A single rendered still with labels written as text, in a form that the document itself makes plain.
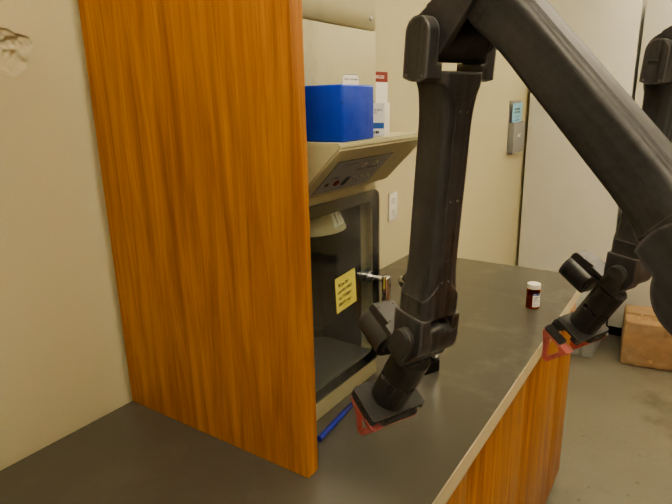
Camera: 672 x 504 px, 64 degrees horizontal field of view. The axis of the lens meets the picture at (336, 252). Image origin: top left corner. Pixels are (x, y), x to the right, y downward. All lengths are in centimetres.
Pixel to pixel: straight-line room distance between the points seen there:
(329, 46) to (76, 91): 50
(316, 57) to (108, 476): 83
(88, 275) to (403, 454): 72
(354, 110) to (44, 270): 66
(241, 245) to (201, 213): 10
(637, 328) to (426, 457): 274
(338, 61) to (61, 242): 64
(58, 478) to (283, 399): 43
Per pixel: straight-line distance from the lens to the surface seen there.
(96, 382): 130
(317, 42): 102
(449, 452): 110
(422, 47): 64
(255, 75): 85
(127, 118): 109
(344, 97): 89
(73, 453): 121
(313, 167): 89
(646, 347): 374
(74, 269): 121
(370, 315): 83
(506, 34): 60
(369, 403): 86
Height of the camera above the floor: 157
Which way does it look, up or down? 15 degrees down
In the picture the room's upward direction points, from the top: 1 degrees counter-clockwise
